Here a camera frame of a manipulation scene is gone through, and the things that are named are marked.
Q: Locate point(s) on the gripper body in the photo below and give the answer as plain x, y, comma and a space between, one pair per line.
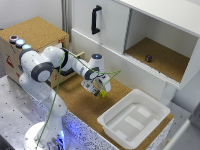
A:
97, 81

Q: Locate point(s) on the yellow block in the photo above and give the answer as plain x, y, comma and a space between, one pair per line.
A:
103, 94

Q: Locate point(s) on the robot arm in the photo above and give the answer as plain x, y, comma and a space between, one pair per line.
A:
50, 90

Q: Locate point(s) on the purple block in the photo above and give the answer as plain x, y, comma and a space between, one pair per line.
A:
148, 58

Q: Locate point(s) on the white plastic box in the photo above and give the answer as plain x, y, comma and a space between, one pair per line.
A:
134, 118

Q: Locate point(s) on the white sliding door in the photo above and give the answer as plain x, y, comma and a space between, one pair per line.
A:
100, 25

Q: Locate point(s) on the white cabinet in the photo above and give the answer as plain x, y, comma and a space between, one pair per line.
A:
156, 40

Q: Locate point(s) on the wooden drawer box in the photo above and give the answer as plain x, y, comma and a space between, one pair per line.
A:
31, 41

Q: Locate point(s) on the green button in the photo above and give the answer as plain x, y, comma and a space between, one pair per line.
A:
27, 47

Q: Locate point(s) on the blue button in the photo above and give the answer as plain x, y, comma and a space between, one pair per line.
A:
20, 42

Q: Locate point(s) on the red button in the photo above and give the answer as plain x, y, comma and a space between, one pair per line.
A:
13, 38

